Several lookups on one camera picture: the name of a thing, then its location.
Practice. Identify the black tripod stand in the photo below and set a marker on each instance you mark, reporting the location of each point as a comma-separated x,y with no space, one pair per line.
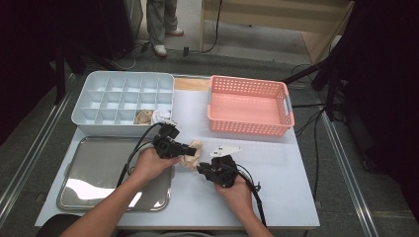
306,70

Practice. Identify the peach sock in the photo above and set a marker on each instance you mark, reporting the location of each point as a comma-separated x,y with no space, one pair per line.
197,145
190,163

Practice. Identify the person's left hand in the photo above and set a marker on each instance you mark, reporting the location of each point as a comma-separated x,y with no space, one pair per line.
151,166

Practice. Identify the pink perforated plastic basket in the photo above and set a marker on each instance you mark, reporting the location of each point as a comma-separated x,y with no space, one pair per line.
237,85

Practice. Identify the light wooden cabinet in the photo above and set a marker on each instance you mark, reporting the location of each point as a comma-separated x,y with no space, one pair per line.
280,13

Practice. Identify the white sock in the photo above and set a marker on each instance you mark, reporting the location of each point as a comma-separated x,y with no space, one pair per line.
164,115
156,117

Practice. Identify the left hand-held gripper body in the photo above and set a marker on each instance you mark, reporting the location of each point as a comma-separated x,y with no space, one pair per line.
166,146

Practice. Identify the black metal stand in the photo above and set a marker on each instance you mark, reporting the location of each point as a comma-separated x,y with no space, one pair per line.
60,75

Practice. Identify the black curtain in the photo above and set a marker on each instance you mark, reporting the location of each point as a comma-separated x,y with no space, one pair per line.
388,82
26,49

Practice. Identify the white compartment storage box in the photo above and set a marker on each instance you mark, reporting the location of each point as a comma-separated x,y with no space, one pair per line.
108,129

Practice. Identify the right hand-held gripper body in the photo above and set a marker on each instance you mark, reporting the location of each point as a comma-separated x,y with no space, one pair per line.
224,171

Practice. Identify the translucent grey box lid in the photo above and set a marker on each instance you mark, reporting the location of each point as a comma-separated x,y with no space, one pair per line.
89,164

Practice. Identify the metal floor rail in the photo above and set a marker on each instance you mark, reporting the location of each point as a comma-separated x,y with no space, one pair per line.
33,149
344,164

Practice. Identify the black floor bracket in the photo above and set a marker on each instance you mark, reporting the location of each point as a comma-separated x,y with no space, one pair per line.
145,47
186,51

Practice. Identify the dark cloth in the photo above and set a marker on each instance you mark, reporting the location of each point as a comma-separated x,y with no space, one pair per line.
49,228

